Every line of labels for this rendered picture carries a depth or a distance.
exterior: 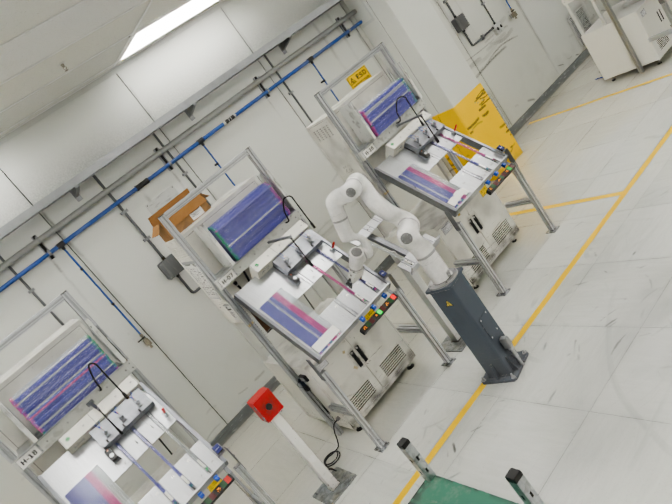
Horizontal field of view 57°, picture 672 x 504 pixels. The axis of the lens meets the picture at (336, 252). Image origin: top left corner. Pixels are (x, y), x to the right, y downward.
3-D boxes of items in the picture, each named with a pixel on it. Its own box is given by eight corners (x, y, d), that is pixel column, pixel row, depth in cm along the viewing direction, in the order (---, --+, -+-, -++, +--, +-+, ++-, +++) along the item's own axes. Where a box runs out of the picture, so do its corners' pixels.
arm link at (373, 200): (408, 247, 340) (411, 235, 355) (423, 232, 335) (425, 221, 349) (338, 190, 334) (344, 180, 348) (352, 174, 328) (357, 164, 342)
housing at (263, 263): (309, 238, 422) (308, 225, 410) (260, 284, 400) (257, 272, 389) (301, 232, 425) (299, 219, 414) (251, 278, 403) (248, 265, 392)
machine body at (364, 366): (421, 361, 437) (371, 295, 421) (359, 436, 406) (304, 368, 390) (370, 356, 493) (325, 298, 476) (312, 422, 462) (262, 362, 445)
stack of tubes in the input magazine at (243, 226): (292, 212, 411) (267, 180, 404) (238, 261, 388) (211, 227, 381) (283, 215, 422) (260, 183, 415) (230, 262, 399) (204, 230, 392)
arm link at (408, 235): (435, 244, 349) (412, 211, 343) (433, 259, 333) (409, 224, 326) (417, 254, 354) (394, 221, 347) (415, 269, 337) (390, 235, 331)
